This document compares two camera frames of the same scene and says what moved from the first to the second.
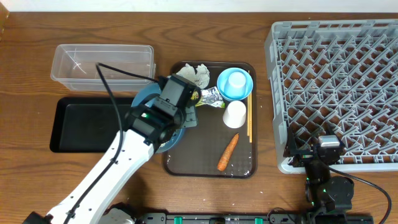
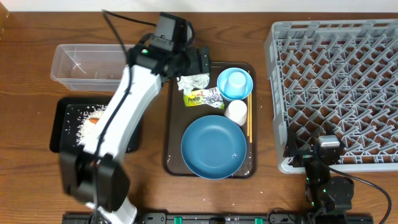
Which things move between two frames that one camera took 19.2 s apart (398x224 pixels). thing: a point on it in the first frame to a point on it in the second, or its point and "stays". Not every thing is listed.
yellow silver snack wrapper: (211, 96) stays
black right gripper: (291, 149) stays
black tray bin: (87, 124) stays
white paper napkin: (200, 78) stays
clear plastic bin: (74, 66) stays
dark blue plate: (150, 90) to (214, 147)
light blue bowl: (235, 84) stays
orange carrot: (223, 160) to (94, 121)
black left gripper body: (190, 111) to (192, 60)
